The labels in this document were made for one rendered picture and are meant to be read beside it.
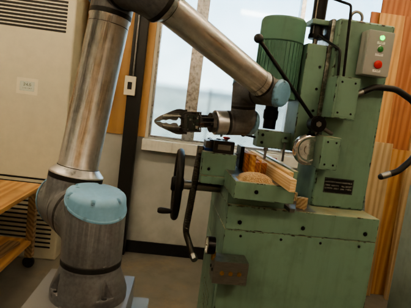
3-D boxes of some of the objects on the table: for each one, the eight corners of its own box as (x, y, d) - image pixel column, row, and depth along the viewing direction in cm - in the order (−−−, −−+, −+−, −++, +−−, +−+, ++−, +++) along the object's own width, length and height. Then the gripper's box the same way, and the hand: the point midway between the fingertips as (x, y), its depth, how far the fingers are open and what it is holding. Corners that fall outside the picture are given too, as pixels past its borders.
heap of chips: (235, 176, 144) (236, 168, 143) (268, 179, 145) (270, 172, 145) (239, 180, 135) (240, 172, 135) (275, 184, 137) (276, 176, 136)
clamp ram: (220, 163, 168) (223, 142, 167) (238, 165, 169) (240, 144, 168) (223, 167, 159) (226, 144, 158) (241, 168, 160) (244, 146, 159)
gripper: (218, 109, 140) (158, 107, 133) (218, 135, 141) (158, 134, 134) (210, 110, 148) (153, 108, 141) (209, 134, 149) (152, 134, 142)
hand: (157, 121), depth 140 cm, fingers closed
